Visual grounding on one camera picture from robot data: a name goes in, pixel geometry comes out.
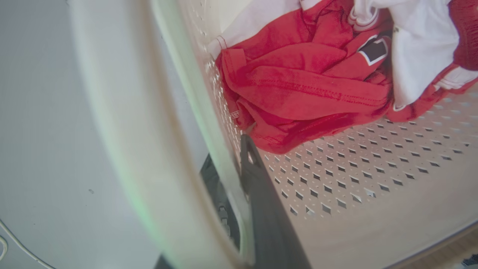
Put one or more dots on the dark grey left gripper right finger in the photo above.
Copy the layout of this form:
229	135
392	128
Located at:
267	216

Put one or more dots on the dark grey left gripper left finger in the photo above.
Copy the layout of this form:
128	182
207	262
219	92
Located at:
220	194

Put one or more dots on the white perforated plastic laundry basket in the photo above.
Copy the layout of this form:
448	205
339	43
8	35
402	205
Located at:
373	209

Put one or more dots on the red jersey with white trim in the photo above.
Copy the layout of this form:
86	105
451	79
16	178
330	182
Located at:
298	89

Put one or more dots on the white t-shirt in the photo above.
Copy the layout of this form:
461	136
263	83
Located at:
418	48

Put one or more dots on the dark red knit garment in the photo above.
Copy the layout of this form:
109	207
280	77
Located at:
466	33

